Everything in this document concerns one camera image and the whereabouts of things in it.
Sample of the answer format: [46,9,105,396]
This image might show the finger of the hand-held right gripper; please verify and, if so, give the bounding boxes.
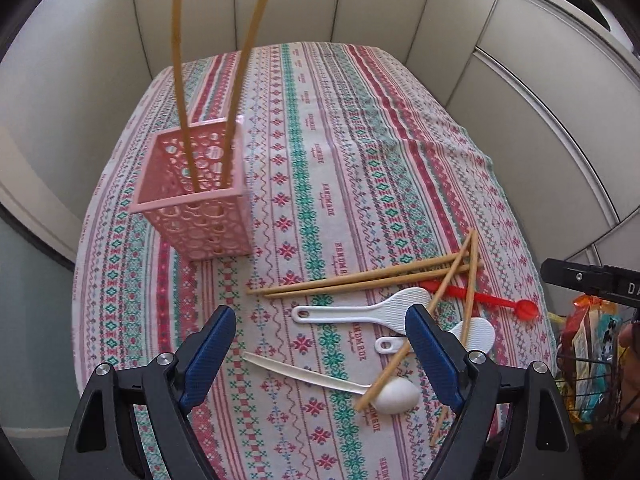
[541,257,616,294]

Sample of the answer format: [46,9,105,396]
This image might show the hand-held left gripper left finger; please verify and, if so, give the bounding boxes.
[59,305,237,480]

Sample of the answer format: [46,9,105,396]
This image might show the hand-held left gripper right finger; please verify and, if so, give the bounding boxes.
[405,303,585,480]

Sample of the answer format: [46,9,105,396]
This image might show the white plastic soup spoon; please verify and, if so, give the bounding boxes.
[242,351,422,416]

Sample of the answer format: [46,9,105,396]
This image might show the white rice paddle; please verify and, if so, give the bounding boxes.
[375,317,497,356]
[291,287,432,326]

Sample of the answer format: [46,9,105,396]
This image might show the red plastic spoon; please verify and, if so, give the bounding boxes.
[420,280,541,321]

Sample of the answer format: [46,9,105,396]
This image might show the bamboo chopstick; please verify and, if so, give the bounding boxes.
[220,0,277,190]
[355,230,476,411]
[172,0,202,195]
[246,252,468,295]
[264,261,484,299]
[430,230,479,447]

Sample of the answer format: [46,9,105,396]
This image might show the pink perforated plastic basket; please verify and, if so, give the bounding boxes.
[129,116,253,261]

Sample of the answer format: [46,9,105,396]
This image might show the person's right hand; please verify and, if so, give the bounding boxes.
[619,322,640,428]

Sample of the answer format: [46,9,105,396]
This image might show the patterned striped tablecloth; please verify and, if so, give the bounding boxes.
[70,41,560,480]

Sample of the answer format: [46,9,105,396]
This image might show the white cabinet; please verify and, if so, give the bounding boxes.
[0,0,640,311]

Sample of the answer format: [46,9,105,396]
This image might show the wire basket with packets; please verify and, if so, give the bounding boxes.
[550,294,636,411]

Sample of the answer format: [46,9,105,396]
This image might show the black wire basket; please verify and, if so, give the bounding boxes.
[554,350,640,433]

